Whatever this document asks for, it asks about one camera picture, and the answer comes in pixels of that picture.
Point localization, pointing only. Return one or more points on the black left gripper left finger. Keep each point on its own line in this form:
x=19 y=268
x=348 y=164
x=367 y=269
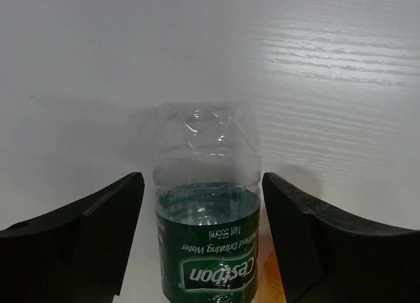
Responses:
x=76 y=253

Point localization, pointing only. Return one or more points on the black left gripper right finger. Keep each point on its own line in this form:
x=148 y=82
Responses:
x=326 y=254

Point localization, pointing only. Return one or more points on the green label clear bottle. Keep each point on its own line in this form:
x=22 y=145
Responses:
x=207 y=178

